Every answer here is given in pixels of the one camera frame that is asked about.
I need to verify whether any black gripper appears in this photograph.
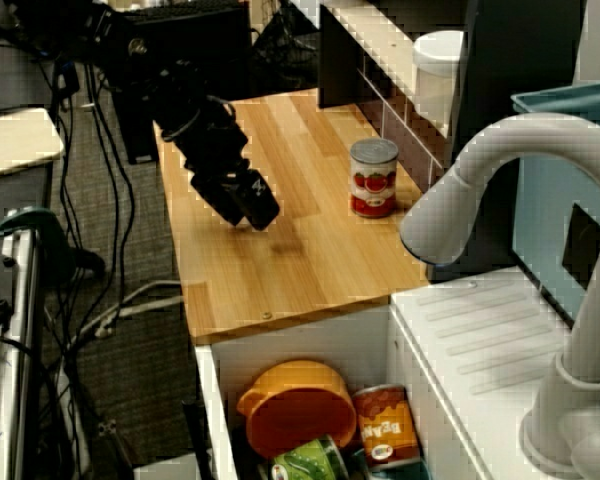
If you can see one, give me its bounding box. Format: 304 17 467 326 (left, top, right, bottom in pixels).
182 143 282 233

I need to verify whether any red tomato can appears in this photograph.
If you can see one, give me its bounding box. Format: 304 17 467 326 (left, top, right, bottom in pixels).
349 138 399 219

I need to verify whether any orange beans can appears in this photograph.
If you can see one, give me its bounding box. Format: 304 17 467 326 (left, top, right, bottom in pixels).
352 383 421 470

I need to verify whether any green peas can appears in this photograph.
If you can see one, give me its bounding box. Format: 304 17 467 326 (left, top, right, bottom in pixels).
268 434 351 480

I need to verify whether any black end panel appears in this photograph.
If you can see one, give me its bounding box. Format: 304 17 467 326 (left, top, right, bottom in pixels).
318 0 366 110

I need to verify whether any green clamp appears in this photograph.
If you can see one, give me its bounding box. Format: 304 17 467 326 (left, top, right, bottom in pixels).
0 207 106 281

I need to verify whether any dark tiled backsplash with ledge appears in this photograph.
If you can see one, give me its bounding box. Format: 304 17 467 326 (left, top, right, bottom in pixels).
324 0 461 196

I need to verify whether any orange plastic pot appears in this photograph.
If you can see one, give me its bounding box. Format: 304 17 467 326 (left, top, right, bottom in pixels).
236 359 359 461

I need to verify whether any white desk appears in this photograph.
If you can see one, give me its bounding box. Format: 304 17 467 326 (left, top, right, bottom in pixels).
0 107 65 184

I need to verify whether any white plastic container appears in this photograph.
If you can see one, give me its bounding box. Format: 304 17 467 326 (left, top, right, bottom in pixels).
412 30 467 129

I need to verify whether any white toy sink unit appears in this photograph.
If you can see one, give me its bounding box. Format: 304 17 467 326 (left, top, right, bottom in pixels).
194 267 600 480

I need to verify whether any grey toy faucet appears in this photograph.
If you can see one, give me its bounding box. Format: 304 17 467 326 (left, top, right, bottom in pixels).
398 112 600 479

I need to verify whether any teal plastic bin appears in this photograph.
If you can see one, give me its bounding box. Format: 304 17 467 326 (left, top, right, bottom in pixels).
510 79 600 334

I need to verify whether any dark grey upright board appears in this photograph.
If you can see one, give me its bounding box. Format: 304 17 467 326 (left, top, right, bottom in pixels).
427 0 586 281

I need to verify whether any black hanging cable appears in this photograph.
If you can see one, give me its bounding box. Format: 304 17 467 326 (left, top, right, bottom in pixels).
74 59 137 306

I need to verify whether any grey floor cable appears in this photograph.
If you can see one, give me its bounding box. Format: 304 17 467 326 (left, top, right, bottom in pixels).
69 280 184 346

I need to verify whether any black wire mesh rack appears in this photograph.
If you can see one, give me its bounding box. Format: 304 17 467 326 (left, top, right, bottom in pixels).
249 0 321 96

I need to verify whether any aluminium frame rail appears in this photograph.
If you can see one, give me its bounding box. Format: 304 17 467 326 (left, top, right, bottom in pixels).
0 214 46 480

